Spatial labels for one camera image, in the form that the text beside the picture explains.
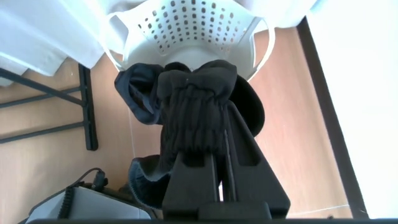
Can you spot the white curtain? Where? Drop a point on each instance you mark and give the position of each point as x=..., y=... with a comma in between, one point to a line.
x=46, y=31

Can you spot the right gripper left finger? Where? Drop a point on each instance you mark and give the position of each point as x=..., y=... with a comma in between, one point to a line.
x=189, y=183

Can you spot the white laundry basket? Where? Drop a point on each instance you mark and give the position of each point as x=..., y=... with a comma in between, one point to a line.
x=192, y=18

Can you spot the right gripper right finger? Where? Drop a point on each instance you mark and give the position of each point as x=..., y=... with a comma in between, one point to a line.
x=252, y=180

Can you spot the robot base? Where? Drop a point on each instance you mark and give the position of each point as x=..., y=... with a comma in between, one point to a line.
x=93, y=202

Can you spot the black shorts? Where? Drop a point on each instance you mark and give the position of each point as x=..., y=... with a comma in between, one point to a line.
x=192, y=109

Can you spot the black clothes rack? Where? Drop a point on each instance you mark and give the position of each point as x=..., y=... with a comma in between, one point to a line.
x=88, y=109

